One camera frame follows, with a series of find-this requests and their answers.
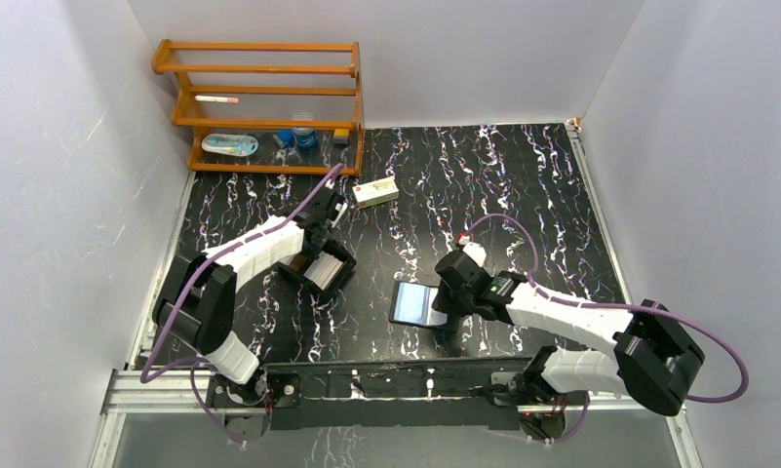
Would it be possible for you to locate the black card holder box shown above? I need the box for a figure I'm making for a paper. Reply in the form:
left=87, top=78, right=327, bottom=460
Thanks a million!
left=277, top=240, right=357, bottom=301

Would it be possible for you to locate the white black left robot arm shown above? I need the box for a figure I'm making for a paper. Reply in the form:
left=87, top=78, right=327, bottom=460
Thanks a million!
left=152, top=186, right=356, bottom=406

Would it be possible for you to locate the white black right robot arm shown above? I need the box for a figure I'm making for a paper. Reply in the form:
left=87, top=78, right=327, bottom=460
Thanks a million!
left=434, top=250, right=705, bottom=416

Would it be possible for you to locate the white green red carton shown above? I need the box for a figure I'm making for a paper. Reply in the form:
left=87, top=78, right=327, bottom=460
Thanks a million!
left=353, top=176, right=399, bottom=209

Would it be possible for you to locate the blue jar clear lid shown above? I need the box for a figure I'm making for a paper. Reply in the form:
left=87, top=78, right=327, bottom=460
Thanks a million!
left=292, top=112, right=318, bottom=149

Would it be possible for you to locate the small yellow black block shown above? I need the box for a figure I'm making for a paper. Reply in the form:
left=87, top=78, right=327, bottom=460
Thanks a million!
left=332, top=129, right=351, bottom=146

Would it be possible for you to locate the small blue block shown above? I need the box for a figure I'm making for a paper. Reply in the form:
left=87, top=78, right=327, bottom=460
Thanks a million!
left=273, top=130, right=295, bottom=148

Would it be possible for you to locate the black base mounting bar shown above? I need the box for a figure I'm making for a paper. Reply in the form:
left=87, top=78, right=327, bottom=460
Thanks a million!
left=207, top=357, right=585, bottom=437

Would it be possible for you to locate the blue white plastic package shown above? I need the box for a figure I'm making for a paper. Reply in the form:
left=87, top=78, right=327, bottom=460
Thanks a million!
left=201, top=133, right=259, bottom=157

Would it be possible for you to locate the wooden shelf rack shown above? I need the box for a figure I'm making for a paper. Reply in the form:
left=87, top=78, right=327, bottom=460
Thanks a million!
left=151, top=39, right=365, bottom=176

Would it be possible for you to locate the white pink marker pen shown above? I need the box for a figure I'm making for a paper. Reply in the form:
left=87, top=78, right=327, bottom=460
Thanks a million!
left=194, top=95, right=240, bottom=103

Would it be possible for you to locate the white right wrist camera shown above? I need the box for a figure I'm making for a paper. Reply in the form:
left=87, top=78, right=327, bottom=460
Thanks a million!
left=457, top=233, right=487, bottom=267

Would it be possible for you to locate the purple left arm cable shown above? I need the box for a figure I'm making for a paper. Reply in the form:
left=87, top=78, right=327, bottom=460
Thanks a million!
left=138, top=163, right=346, bottom=447

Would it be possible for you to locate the aluminium frame rail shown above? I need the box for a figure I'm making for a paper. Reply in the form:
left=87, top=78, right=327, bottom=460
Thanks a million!
left=89, top=370, right=233, bottom=467

